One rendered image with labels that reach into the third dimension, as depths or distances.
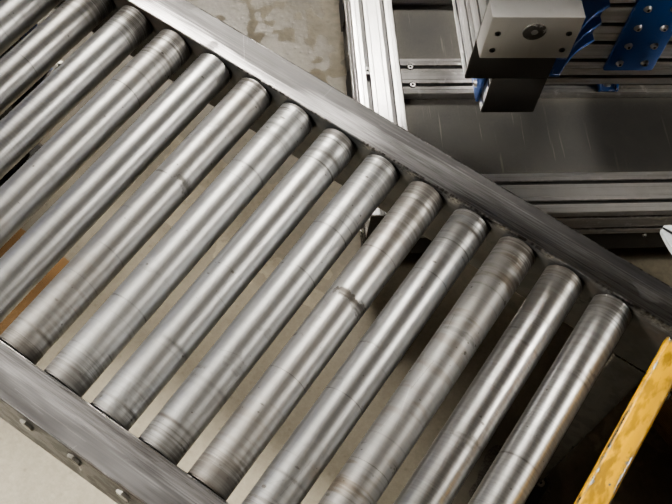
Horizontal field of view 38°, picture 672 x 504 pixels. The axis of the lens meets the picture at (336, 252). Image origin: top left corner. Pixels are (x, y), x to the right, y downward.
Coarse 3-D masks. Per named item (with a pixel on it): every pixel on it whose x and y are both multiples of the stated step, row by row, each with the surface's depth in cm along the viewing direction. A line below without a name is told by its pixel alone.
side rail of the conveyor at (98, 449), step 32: (0, 352) 105; (0, 384) 104; (32, 384) 104; (0, 416) 113; (32, 416) 102; (64, 416) 103; (96, 416) 103; (64, 448) 103; (96, 448) 101; (128, 448) 102; (96, 480) 106; (128, 480) 100; (160, 480) 100; (192, 480) 101
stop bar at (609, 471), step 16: (656, 368) 109; (640, 384) 108; (656, 384) 108; (640, 400) 107; (656, 400) 107; (624, 416) 106; (640, 416) 106; (656, 416) 106; (624, 432) 105; (640, 432) 105; (608, 448) 104; (624, 448) 104; (608, 464) 103; (624, 464) 103; (592, 480) 102; (608, 480) 102; (592, 496) 101; (608, 496) 101
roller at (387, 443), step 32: (512, 256) 116; (480, 288) 114; (512, 288) 115; (448, 320) 112; (480, 320) 112; (448, 352) 110; (416, 384) 108; (448, 384) 109; (384, 416) 106; (416, 416) 106; (384, 448) 104; (352, 480) 102; (384, 480) 103
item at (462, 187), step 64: (64, 0) 139; (128, 0) 130; (256, 64) 126; (256, 128) 135; (320, 128) 125; (384, 128) 123; (448, 192) 120; (576, 256) 117; (576, 320) 124; (640, 320) 116
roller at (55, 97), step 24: (120, 24) 128; (144, 24) 129; (96, 48) 126; (120, 48) 127; (72, 72) 124; (96, 72) 125; (48, 96) 122; (72, 96) 123; (0, 120) 120; (24, 120) 120; (48, 120) 122; (0, 144) 118; (24, 144) 120; (0, 168) 118
